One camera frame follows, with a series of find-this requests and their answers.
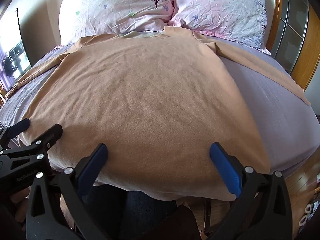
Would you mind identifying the pink pillow with flower print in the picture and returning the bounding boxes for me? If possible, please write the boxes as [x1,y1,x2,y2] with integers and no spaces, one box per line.
[167,0,272,55]

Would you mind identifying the wooden headboard with glass panels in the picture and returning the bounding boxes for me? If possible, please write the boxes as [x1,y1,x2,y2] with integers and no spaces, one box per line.
[265,0,320,90]

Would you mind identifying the person's leg in blue jeans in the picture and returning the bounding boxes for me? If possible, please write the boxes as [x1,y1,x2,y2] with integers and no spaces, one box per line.
[80,184,180,240]

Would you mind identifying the pink pillow with tree print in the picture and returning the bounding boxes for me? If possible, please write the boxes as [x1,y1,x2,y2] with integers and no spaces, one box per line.
[58,0,177,46]

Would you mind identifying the dark hanging clothes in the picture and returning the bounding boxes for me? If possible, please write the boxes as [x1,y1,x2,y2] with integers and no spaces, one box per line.
[2,56,19,77]

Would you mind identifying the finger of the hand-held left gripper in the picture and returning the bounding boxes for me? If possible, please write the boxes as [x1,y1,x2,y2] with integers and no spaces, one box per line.
[0,124,63,165]
[0,118,31,147]

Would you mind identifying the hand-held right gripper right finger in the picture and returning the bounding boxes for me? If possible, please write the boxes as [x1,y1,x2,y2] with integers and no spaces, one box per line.
[209,142,293,240]

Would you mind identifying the white object on floor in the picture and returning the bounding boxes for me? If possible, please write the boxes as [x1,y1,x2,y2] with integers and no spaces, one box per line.
[299,202,318,227]

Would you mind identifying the pale green cloth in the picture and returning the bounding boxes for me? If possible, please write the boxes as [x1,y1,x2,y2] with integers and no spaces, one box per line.
[117,31,163,38]

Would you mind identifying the tan long-sleeved shirt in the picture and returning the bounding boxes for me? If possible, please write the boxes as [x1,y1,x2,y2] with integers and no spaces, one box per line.
[5,26,312,202]

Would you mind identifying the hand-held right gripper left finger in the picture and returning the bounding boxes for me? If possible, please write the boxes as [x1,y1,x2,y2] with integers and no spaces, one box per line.
[25,143,118,240]

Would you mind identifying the window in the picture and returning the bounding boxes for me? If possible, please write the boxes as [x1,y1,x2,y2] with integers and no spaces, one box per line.
[0,40,32,90]

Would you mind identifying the purple bed sheet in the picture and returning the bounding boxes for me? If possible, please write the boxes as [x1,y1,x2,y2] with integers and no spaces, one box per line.
[0,40,320,180]

